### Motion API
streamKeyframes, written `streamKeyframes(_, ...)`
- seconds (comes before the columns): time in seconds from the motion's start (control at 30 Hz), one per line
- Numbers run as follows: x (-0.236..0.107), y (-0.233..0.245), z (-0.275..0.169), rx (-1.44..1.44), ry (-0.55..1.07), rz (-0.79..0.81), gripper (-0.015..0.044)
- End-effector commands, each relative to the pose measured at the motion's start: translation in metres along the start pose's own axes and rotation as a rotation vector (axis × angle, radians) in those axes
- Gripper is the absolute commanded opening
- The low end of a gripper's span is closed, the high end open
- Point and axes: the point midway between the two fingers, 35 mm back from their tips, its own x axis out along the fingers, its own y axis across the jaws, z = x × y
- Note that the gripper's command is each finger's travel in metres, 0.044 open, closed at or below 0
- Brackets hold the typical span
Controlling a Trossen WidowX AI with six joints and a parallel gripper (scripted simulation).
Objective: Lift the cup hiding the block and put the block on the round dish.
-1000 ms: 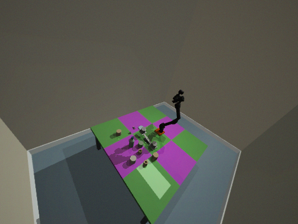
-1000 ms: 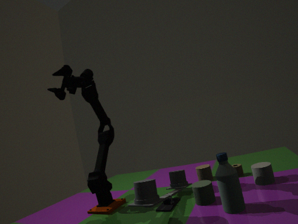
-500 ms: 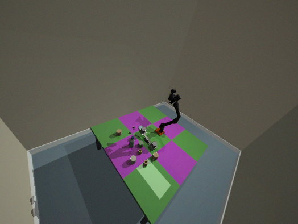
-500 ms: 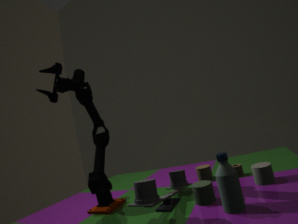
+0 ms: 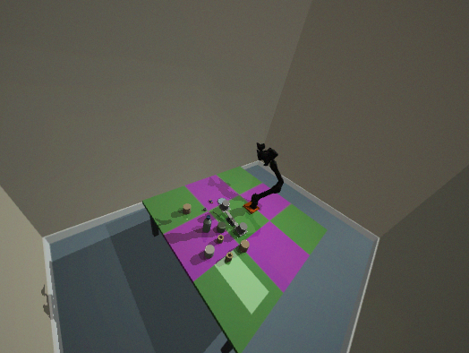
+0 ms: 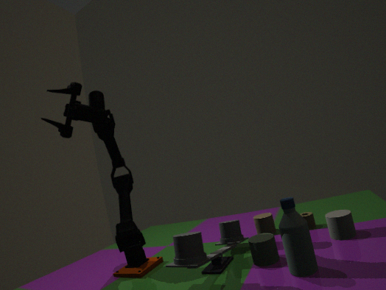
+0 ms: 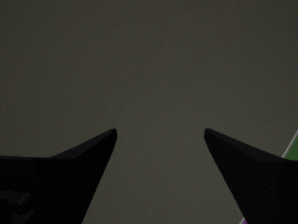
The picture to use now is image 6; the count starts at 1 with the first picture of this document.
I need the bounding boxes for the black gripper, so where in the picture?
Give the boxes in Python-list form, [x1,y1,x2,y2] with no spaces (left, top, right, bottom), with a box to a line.
[43,82,94,138]

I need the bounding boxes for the dark grey bottle with blue cap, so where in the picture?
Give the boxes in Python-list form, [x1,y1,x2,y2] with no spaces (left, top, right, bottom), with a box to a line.
[279,197,318,277]

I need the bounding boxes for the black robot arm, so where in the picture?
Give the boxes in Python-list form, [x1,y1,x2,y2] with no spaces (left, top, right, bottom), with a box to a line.
[88,91,149,268]

